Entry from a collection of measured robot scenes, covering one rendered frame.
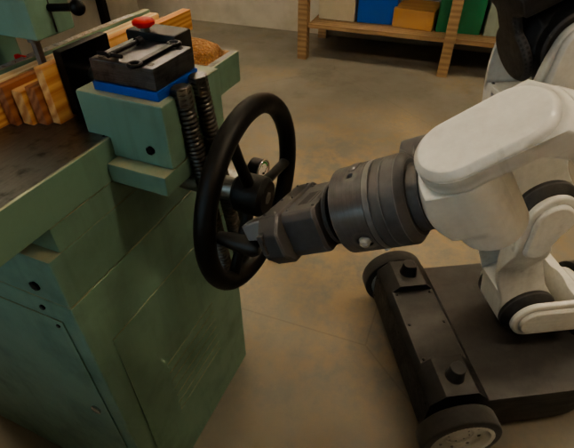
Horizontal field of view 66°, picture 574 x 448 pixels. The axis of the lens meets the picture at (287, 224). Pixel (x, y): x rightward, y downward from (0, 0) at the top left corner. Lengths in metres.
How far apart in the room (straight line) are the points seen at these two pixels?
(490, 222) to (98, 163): 0.48
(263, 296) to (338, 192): 1.18
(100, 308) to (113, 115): 0.29
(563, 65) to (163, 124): 0.61
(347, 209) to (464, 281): 1.11
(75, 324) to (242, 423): 0.73
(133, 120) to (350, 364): 1.04
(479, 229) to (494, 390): 0.90
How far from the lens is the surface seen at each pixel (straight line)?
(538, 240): 1.06
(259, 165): 0.95
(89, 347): 0.76
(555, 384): 1.36
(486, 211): 0.40
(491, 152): 0.36
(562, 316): 1.33
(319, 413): 1.34
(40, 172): 0.61
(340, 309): 1.55
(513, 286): 1.23
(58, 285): 0.66
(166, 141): 0.59
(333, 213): 0.42
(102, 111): 0.64
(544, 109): 0.37
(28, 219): 0.59
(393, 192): 0.39
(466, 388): 1.21
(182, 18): 1.04
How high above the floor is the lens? 1.19
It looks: 40 degrees down
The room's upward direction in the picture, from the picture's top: straight up
